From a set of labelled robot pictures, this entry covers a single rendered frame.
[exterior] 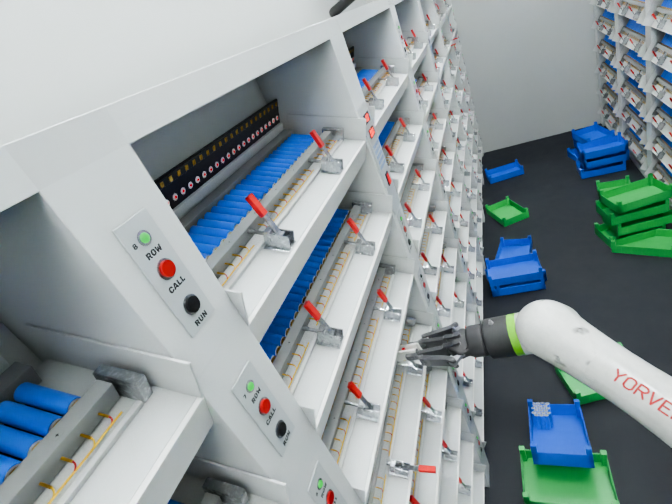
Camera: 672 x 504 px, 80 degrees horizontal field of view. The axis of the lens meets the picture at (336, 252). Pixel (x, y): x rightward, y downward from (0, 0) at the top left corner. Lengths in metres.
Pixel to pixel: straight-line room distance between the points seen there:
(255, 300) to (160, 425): 0.17
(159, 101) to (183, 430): 0.31
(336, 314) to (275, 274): 0.23
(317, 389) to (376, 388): 0.25
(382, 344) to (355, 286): 0.19
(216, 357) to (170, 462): 0.10
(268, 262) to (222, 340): 0.16
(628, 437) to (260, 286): 1.77
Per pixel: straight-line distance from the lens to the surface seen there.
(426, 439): 1.24
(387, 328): 0.97
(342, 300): 0.76
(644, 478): 2.00
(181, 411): 0.42
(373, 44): 1.63
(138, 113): 0.43
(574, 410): 2.10
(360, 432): 0.81
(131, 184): 0.39
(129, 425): 0.43
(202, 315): 0.42
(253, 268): 0.55
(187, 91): 0.49
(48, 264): 0.40
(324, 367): 0.66
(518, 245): 3.10
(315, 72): 0.95
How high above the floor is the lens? 1.73
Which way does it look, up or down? 27 degrees down
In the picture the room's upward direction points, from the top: 24 degrees counter-clockwise
